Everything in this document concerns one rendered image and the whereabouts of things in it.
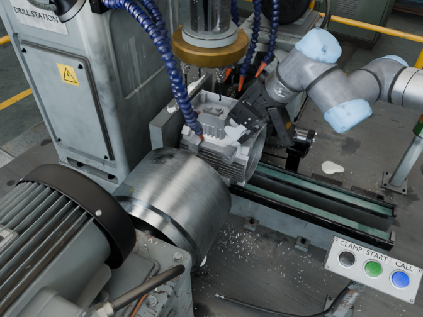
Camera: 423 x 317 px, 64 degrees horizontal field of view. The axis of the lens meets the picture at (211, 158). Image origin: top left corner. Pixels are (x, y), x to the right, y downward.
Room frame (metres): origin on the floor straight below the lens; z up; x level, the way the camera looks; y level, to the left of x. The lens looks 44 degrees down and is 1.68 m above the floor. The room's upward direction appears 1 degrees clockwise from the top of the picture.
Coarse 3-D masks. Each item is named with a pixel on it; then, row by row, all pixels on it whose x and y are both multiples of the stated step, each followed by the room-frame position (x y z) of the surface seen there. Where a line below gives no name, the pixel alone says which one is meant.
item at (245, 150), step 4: (184, 128) 0.73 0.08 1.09; (188, 128) 0.72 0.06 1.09; (264, 128) 0.75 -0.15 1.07; (184, 132) 0.72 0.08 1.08; (188, 132) 0.72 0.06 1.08; (244, 148) 0.65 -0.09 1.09; (248, 148) 0.65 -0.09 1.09; (240, 152) 0.64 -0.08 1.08; (244, 152) 0.64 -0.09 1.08; (248, 152) 0.64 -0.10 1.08; (248, 156) 0.64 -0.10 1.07; (240, 184) 0.64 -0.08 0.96; (244, 184) 0.64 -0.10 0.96
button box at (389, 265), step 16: (336, 240) 0.38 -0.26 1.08; (336, 256) 0.36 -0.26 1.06; (368, 256) 0.35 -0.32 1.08; (384, 256) 0.35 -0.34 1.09; (336, 272) 0.33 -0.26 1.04; (352, 272) 0.33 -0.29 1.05; (384, 272) 0.32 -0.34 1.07; (416, 272) 0.32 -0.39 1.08; (384, 288) 0.30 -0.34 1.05; (400, 288) 0.29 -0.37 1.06; (416, 288) 0.29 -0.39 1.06
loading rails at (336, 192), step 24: (264, 168) 0.75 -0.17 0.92; (240, 192) 0.64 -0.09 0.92; (264, 192) 0.64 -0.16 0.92; (288, 192) 0.69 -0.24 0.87; (312, 192) 0.66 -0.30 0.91; (336, 192) 0.65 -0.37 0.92; (240, 216) 0.64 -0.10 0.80; (264, 216) 0.61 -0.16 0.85; (288, 216) 0.58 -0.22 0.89; (312, 216) 0.56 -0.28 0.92; (336, 216) 0.56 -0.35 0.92; (360, 216) 0.60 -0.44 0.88; (384, 216) 0.57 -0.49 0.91; (312, 240) 0.55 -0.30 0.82; (360, 240) 0.50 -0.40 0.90; (384, 240) 0.48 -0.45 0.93
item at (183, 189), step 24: (144, 168) 0.51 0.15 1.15; (168, 168) 0.50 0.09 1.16; (192, 168) 0.51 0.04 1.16; (120, 192) 0.44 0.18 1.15; (144, 192) 0.43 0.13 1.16; (168, 192) 0.43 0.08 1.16; (192, 192) 0.45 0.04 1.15; (216, 192) 0.48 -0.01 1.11; (144, 216) 0.38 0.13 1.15; (168, 216) 0.38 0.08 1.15; (192, 216) 0.40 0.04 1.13; (216, 216) 0.44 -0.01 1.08; (168, 240) 0.35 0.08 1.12; (192, 240) 0.36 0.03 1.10; (192, 264) 0.35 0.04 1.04
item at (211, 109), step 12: (204, 96) 0.81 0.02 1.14; (216, 96) 0.81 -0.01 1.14; (204, 108) 0.77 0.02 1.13; (216, 108) 0.76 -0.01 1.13; (228, 108) 0.79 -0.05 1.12; (204, 120) 0.72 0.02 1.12; (216, 120) 0.70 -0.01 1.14; (228, 120) 0.72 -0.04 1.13; (204, 132) 0.72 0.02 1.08; (216, 132) 0.70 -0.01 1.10
